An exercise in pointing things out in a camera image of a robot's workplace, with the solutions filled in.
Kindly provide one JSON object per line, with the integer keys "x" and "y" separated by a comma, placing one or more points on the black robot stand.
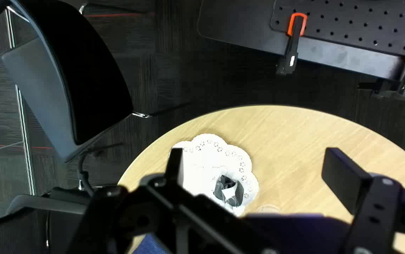
{"x": 239, "y": 29}

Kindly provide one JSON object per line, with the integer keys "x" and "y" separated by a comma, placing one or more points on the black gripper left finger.
{"x": 174, "y": 164}

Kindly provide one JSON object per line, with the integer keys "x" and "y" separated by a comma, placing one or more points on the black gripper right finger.
{"x": 343, "y": 179}

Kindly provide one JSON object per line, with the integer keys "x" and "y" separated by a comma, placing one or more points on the blue cloth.
{"x": 301, "y": 235}

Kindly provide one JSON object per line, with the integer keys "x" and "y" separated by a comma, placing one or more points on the black perforated mounting board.
{"x": 352, "y": 23}

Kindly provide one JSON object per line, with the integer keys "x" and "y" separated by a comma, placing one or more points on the white paper doily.
{"x": 207, "y": 156}

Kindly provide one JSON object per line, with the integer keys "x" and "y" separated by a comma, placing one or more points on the black office chair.
{"x": 80, "y": 71}

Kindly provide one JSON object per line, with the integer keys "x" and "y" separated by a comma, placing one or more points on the black binder clip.
{"x": 229, "y": 191}

